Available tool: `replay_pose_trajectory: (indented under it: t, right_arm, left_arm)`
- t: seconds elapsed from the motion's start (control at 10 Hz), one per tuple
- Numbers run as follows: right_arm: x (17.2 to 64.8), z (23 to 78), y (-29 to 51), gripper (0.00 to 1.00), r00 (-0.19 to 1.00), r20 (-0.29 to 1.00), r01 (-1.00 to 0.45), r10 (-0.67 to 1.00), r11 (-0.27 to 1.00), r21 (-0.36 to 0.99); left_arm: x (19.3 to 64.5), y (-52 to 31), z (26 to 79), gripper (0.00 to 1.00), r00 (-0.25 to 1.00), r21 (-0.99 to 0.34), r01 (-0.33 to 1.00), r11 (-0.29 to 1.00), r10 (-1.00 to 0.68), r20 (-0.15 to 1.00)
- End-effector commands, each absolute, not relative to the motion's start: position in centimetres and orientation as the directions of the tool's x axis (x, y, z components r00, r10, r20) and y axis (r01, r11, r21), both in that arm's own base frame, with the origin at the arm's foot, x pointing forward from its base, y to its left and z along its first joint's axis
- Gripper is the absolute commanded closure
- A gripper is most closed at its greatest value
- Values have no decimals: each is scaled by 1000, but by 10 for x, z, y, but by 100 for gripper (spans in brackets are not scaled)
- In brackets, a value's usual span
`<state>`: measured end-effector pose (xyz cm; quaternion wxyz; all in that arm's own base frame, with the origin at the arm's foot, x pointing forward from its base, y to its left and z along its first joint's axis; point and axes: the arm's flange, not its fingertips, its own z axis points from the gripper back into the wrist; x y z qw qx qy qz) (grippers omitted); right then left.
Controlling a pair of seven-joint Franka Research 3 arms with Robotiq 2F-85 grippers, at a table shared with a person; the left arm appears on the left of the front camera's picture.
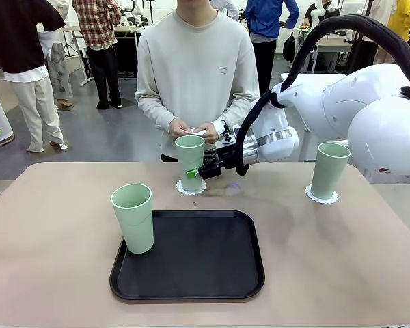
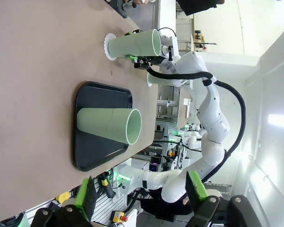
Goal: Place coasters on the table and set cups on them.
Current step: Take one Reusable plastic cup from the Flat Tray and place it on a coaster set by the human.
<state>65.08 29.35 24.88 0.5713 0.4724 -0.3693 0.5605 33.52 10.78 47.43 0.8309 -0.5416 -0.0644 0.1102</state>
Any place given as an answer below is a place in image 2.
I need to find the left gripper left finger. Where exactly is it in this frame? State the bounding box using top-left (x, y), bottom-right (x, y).
top-left (30, 176), bottom-right (98, 227)

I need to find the wooden shelf unit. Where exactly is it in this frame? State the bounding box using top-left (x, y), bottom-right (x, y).
top-left (193, 29), bottom-right (217, 52)

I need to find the black handheld controller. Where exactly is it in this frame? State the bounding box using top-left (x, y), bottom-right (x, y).
top-left (98, 172), bottom-right (116, 199)

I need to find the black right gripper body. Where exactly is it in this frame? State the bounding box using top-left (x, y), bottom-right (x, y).
top-left (143, 55), bottom-right (168, 70)

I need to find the dark clothed figure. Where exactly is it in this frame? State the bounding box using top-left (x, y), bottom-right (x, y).
top-left (176, 0), bottom-right (225, 16)

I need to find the seated person in black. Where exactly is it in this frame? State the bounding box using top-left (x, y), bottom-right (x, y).
top-left (139, 189), bottom-right (195, 223)

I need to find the black box with red light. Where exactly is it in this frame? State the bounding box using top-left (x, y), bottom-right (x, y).
top-left (150, 156), bottom-right (162, 172)

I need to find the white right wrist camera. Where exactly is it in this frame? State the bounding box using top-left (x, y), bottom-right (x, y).
top-left (160, 35), bottom-right (181, 63)

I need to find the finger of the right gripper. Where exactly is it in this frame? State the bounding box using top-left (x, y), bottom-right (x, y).
top-left (124, 28), bottom-right (142, 36)
top-left (126, 54), bottom-right (145, 70)

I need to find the black plastic serving tray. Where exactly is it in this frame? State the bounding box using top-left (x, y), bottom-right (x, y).
top-left (73, 81), bottom-right (133, 172)

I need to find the aluminium robot stand frame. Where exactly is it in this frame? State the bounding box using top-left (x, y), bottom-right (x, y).
top-left (89, 165), bottom-right (134, 227)

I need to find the ceiling light panel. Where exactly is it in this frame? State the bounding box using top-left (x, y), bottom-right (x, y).
top-left (267, 114), bottom-right (284, 129)

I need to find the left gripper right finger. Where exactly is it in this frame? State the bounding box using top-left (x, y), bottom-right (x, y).
top-left (186, 170), bottom-right (263, 227)

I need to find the small yellow switch box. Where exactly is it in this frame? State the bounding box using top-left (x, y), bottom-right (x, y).
top-left (55, 192), bottom-right (71, 203)

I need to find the thick black cable hose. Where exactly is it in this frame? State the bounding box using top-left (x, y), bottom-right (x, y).
top-left (148, 68), bottom-right (247, 184)

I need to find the yellow emergency stop box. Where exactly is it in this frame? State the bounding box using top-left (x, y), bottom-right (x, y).
top-left (111, 210), bottom-right (129, 224)

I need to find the pale green plastic cup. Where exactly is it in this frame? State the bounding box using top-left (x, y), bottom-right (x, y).
top-left (76, 108), bottom-right (142, 145)
top-left (147, 73), bottom-right (178, 87)
top-left (108, 28), bottom-right (162, 60)

